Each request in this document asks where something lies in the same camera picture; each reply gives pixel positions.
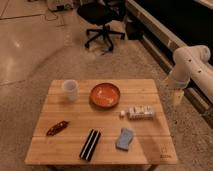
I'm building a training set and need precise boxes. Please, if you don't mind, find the clear plastic bottle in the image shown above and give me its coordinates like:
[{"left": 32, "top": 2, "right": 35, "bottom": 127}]
[{"left": 119, "top": 105, "right": 155, "bottom": 120}]

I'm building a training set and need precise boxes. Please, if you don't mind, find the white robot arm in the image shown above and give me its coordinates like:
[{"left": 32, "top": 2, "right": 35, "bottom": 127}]
[{"left": 168, "top": 45, "right": 213, "bottom": 103}]

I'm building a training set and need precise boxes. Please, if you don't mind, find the long white bench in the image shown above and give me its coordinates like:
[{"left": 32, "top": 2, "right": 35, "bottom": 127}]
[{"left": 126, "top": 0, "right": 213, "bottom": 129}]

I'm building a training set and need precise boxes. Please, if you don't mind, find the blue sponge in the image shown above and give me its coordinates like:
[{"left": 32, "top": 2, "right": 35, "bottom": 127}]
[{"left": 115, "top": 128, "right": 134, "bottom": 151}]

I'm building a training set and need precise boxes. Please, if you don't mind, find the orange bowl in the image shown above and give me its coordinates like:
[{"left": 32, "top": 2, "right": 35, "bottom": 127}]
[{"left": 89, "top": 82, "right": 120, "bottom": 108}]

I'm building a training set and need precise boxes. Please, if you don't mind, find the black box on floor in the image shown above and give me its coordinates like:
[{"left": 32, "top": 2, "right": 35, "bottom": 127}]
[{"left": 125, "top": 22, "right": 144, "bottom": 40}]

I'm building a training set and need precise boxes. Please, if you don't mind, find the wooden table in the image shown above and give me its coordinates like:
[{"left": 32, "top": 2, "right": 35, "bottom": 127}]
[{"left": 25, "top": 79, "right": 177, "bottom": 166}]

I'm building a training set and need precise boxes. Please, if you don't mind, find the black white striped box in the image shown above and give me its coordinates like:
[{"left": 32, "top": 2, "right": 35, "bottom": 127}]
[{"left": 79, "top": 129, "right": 101, "bottom": 161}]

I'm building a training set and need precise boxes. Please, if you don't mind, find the white plastic cup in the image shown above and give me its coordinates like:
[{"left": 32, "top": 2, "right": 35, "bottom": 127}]
[{"left": 62, "top": 80, "right": 78, "bottom": 101}]

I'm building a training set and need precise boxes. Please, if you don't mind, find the black office chair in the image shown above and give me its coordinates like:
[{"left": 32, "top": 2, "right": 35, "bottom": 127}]
[{"left": 77, "top": 0, "right": 126, "bottom": 51}]

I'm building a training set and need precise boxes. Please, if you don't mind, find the red snack wrapper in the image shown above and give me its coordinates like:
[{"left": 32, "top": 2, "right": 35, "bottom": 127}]
[{"left": 46, "top": 121, "right": 68, "bottom": 136}]

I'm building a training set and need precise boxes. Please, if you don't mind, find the white device on floor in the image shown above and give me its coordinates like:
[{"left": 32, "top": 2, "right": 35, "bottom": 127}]
[{"left": 47, "top": 0, "right": 73, "bottom": 11}]

